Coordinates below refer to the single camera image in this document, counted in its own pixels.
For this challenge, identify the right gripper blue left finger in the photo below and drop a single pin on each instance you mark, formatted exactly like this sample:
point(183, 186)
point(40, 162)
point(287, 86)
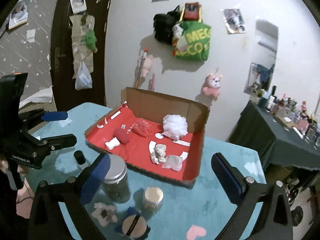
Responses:
point(93, 177)

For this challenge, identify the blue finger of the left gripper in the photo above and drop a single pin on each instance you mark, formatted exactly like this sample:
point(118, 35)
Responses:
point(60, 142)
point(54, 116)

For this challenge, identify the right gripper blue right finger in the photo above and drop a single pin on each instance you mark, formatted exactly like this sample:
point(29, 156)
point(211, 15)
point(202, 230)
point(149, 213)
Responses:
point(229, 177)

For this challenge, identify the small white soft roll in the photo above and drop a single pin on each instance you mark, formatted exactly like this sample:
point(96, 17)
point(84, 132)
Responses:
point(110, 145)

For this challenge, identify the red yarn ball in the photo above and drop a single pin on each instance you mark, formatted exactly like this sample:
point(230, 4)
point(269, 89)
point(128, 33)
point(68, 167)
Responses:
point(121, 136)

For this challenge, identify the grey white soft cloth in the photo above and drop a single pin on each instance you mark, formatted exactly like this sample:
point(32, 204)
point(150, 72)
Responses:
point(173, 162)

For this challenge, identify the cream crocheted knit piece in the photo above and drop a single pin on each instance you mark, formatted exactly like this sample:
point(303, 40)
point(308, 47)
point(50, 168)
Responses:
point(158, 155)

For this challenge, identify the person's left hand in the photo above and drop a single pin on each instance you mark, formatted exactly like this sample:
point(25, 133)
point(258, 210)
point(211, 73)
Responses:
point(5, 167)

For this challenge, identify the small black capped bottle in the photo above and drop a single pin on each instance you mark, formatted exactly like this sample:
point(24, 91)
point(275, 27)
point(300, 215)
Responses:
point(80, 159)

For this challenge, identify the large glass jar metal lid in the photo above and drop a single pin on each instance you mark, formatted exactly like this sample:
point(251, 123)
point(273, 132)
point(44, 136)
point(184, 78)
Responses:
point(115, 182)

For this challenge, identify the teal plush table blanket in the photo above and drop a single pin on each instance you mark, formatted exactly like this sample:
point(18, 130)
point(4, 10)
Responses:
point(205, 205)

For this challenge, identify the pink flower hair clip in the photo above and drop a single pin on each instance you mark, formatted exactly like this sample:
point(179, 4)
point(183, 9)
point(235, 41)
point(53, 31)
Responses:
point(104, 214)

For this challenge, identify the white plastic bag on door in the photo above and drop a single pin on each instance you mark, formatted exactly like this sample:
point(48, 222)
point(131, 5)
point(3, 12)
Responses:
point(83, 79)

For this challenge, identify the dark green covered side table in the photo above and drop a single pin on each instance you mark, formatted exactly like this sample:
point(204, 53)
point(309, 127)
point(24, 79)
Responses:
point(259, 131)

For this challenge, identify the round wooden lid container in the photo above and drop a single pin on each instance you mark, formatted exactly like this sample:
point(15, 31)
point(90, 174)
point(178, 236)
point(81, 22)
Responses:
point(134, 225)

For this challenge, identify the small glass jar metal lid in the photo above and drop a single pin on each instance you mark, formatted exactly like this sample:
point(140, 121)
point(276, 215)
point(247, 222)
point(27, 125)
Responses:
point(152, 201)

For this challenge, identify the red mesh sponge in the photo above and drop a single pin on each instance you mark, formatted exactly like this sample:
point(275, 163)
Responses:
point(142, 127)

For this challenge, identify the white mesh bath pouf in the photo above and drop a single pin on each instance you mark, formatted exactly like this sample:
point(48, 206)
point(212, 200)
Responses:
point(175, 127)

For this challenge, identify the red cardboard box tray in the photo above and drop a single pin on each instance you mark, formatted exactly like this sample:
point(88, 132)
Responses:
point(153, 106)

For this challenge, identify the green plush toy on door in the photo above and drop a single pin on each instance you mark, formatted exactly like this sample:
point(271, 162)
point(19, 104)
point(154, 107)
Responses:
point(90, 40)

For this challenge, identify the pale pink plush toy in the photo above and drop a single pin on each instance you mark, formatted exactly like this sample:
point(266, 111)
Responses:
point(146, 67)

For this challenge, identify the dark brown door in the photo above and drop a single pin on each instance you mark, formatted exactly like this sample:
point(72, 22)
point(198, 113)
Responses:
point(72, 20)

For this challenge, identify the green tote bag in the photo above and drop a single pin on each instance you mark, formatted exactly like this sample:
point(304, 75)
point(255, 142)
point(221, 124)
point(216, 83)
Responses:
point(191, 41)

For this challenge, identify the pink plush toy on wall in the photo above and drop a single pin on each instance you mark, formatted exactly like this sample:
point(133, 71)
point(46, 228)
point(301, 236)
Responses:
point(212, 85)

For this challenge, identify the orange handled broom stick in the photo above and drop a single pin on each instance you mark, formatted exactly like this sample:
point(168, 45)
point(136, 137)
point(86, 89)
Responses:
point(145, 53)

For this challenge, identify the black bag on wall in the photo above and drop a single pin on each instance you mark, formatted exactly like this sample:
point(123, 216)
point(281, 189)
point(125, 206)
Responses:
point(167, 27)

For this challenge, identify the photo poster on wall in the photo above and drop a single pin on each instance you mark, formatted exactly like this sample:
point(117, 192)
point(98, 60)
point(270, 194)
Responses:
point(234, 21)

